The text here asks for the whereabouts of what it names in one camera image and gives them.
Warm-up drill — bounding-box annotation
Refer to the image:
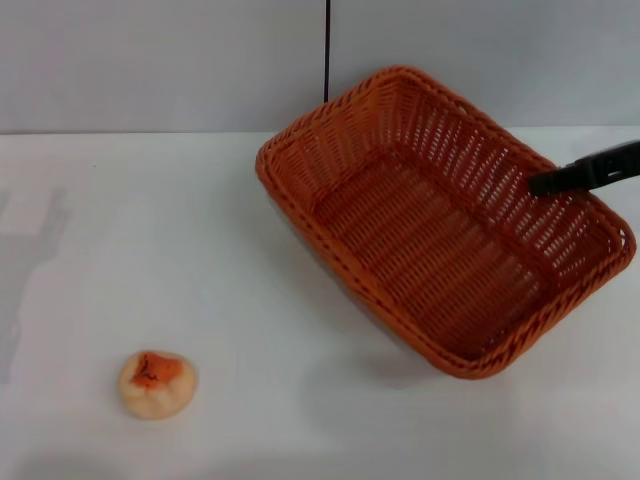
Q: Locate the steamed bun with orange centre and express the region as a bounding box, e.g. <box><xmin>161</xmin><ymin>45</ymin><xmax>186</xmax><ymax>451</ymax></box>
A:
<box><xmin>117</xmin><ymin>350</ymin><xmax>200</xmax><ymax>421</ymax></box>

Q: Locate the black wall panel joint strip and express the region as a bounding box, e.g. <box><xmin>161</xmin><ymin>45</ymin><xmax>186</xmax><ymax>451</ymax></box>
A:
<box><xmin>322</xmin><ymin>0</ymin><xmax>334</xmax><ymax>105</ymax></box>

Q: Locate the orange woven plastic basket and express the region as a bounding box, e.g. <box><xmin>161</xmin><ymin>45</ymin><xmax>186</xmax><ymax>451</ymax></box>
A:
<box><xmin>255</xmin><ymin>64</ymin><xmax>637</xmax><ymax>381</ymax></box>

